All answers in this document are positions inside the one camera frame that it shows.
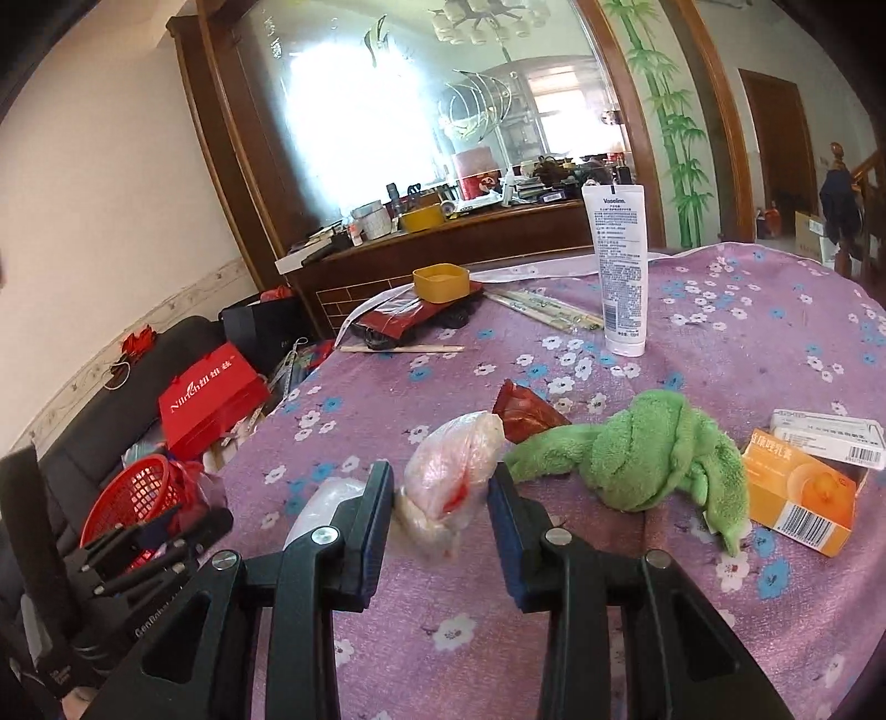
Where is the purple floral tablecloth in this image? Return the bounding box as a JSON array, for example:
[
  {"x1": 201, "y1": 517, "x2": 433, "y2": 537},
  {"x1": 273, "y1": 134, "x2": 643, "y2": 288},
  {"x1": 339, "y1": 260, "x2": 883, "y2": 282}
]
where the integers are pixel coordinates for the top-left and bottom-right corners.
[{"x1": 222, "y1": 243, "x2": 884, "y2": 718}]

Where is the white barcode box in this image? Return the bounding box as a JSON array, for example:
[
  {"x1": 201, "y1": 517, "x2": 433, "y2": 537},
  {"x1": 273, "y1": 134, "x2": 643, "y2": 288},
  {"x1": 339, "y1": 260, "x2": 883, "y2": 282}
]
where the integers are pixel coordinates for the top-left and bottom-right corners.
[{"x1": 770, "y1": 409, "x2": 884, "y2": 471}]

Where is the yellow square container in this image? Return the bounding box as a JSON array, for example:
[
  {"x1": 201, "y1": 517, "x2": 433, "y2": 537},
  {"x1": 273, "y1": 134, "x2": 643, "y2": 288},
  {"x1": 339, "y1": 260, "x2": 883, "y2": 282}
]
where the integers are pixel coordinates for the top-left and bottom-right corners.
[{"x1": 413, "y1": 263, "x2": 472, "y2": 305}]

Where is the white tissue wad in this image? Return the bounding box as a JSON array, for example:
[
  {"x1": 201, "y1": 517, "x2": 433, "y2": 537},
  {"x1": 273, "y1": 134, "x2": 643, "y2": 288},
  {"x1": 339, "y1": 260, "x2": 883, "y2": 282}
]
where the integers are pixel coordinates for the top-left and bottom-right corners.
[{"x1": 282, "y1": 477, "x2": 365, "y2": 549}]

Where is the green towel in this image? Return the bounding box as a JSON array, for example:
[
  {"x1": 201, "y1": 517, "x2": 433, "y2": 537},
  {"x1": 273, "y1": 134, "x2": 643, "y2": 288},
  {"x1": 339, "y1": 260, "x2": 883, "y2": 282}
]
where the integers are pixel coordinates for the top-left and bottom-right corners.
[{"x1": 504, "y1": 390, "x2": 749, "y2": 557}]

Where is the red gift bag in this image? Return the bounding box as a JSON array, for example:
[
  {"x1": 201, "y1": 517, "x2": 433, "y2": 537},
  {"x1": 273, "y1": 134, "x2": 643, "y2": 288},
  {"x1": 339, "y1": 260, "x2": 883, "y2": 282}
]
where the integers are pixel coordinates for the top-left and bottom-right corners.
[{"x1": 158, "y1": 342, "x2": 270, "y2": 460}]

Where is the white plastic bag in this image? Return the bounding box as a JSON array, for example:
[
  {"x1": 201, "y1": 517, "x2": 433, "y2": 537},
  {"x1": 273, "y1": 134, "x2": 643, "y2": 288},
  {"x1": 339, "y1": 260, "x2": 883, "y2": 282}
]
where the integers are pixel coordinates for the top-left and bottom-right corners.
[{"x1": 394, "y1": 411, "x2": 506, "y2": 563}]

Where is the wooden cabinet with mirror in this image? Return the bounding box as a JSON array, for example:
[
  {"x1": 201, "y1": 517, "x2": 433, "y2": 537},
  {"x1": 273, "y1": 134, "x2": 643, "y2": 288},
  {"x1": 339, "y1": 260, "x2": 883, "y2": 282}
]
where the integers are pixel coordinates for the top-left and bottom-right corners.
[{"x1": 165, "y1": 0, "x2": 757, "y2": 341}]

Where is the black leather sofa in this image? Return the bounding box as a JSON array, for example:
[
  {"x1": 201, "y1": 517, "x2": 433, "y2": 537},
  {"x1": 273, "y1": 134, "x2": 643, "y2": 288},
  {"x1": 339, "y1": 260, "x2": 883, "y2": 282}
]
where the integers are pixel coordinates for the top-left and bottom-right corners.
[{"x1": 39, "y1": 315, "x2": 224, "y2": 555}]

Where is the orange medicine box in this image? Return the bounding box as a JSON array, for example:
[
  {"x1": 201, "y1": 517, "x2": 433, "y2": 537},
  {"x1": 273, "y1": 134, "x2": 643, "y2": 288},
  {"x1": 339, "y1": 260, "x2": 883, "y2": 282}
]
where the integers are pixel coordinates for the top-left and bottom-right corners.
[{"x1": 742, "y1": 429, "x2": 869, "y2": 558}]

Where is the white lotion tube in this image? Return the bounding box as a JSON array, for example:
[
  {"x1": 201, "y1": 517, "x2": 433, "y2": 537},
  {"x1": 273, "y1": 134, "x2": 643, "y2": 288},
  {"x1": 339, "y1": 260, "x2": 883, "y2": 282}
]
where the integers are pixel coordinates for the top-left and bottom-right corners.
[{"x1": 581, "y1": 182, "x2": 649, "y2": 358}]

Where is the dark red foil wrapper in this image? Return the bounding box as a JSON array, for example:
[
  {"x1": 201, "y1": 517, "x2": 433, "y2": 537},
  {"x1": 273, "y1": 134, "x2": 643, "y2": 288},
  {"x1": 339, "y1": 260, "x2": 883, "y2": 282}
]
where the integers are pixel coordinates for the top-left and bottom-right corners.
[{"x1": 493, "y1": 379, "x2": 569, "y2": 444}]

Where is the red black pouch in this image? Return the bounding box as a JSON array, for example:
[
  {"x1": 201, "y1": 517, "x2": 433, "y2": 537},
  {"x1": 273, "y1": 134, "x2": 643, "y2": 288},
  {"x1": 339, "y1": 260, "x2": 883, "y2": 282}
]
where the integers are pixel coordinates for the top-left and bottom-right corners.
[{"x1": 348, "y1": 282, "x2": 482, "y2": 351}]

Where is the red mesh waste basket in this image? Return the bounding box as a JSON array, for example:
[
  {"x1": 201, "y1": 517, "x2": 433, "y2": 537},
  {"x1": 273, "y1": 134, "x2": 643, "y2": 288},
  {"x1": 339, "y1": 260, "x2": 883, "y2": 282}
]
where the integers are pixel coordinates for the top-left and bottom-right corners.
[{"x1": 80, "y1": 455, "x2": 203, "y2": 548}]

